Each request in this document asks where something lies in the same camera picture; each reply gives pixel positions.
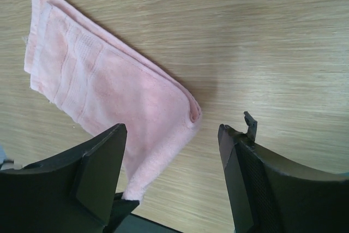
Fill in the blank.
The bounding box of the plain pink towel pile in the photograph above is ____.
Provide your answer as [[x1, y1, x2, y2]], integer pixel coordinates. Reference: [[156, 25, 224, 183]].
[[24, 0, 202, 200]]

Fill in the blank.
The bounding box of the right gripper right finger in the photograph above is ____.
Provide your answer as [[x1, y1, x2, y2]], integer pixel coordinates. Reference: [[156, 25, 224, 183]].
[[218, 112, 348, 232]]

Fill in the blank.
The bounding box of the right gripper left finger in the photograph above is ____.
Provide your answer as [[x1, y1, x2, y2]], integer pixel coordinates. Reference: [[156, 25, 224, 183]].
[[1, 124, 128, 232]]

